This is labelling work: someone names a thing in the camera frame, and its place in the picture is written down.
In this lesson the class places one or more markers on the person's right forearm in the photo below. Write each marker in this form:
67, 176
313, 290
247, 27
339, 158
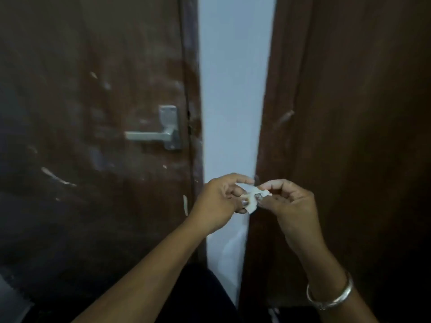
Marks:
333, 285

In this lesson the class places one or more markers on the dark brown door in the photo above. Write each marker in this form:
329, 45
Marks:
353, 131

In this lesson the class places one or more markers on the silver bangle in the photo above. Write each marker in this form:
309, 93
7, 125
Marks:
336, 299

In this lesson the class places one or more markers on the brown wooden door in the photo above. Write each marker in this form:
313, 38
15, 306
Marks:
84, 131

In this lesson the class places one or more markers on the person's left hand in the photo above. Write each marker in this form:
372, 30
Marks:
219, 205

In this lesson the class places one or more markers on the person's right hand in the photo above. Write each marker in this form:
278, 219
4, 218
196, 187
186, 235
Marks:
296, 215

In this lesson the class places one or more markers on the person's left forearm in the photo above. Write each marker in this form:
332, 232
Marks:
138, 279

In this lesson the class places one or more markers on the small white cloth wad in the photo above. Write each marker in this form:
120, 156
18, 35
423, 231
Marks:
254, 195

